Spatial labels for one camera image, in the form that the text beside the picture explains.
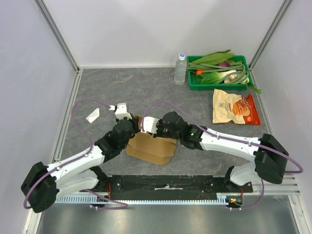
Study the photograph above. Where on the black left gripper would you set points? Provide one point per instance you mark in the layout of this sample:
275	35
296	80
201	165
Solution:
135	121

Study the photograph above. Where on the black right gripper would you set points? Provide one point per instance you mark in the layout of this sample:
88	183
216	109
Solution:
159	131

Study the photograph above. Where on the brown cardboard paper box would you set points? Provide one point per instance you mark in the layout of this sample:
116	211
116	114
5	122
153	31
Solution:
154	150

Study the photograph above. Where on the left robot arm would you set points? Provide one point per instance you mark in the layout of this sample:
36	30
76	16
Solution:
44	184

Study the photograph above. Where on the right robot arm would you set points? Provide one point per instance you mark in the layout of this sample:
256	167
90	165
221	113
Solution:
264	155

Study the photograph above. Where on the small white paper scrap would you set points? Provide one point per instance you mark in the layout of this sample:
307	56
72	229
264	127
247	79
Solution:
93	116

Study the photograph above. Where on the green plastic tray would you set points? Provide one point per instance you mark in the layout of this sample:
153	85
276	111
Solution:
194	85

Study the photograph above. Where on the clear plastic water bottle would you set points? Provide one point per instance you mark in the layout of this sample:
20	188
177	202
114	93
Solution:
180	70

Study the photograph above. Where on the red beige snack bag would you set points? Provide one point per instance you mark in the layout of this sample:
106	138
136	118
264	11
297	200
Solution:
235	108

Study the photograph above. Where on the orange carrot piece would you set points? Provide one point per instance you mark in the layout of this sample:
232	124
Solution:
198	72

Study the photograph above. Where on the brown mushroom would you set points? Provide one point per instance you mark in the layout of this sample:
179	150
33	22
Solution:
232	77

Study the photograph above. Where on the green leafy vegetable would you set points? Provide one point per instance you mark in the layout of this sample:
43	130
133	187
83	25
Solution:
214	58

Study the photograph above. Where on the purple red onion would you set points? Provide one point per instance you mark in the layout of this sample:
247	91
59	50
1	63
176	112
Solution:
224	64

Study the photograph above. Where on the green long beans bunch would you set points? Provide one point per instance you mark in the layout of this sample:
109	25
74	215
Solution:
243	74

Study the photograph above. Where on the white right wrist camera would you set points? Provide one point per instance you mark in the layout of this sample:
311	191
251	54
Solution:
149	125

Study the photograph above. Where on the slotted grey cable duct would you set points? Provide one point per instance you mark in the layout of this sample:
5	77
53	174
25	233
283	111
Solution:
93	200

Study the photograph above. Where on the left aluminium frame post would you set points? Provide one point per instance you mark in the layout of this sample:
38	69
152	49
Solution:
56	32

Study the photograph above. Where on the aluminium frame post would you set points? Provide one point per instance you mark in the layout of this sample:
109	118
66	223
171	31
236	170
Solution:
56	32
270	32

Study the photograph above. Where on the right aluminium frame post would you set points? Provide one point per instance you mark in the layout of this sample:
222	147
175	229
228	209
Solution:
270	32

